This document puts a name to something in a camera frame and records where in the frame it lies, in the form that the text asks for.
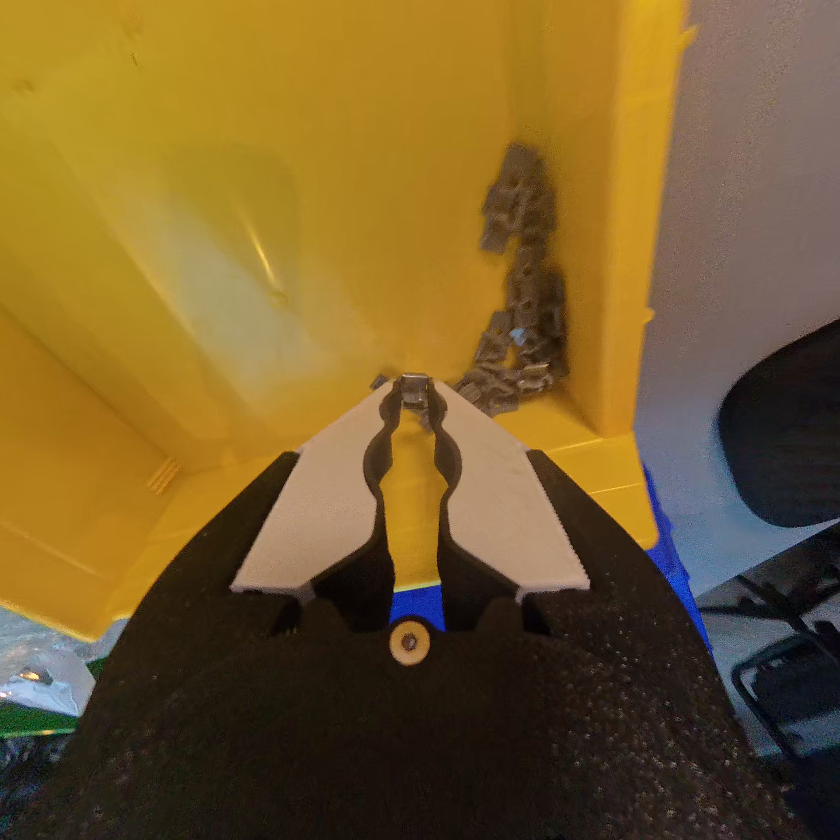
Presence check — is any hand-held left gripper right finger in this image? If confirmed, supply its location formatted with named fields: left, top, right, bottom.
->
left=420, top=379, right=593, bottom=602

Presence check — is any blue plastic bin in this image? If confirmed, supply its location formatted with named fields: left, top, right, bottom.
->
left=387, top=462, right=714, bottom=657

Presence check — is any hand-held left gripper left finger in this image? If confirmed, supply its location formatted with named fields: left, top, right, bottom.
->
left=230, top=379, right=399, bottom=602

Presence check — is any black office chair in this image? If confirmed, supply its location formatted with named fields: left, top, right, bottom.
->
left=696, top=525, right=840, bottom=840

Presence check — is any clear plastic bag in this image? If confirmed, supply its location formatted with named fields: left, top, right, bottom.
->
left=0, top=604, right=94, bottom=716

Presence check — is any yellow plastic bin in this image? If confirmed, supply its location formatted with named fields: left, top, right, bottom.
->
left=0, top=0, right=698, bottom=644

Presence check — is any pile of grey track links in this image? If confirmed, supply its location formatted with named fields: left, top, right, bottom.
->
left=371, top=141, right=571, bottom=416

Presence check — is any green plastic bin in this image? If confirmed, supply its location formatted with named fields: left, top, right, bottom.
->
left=0, top=656, right=106, bottom=740

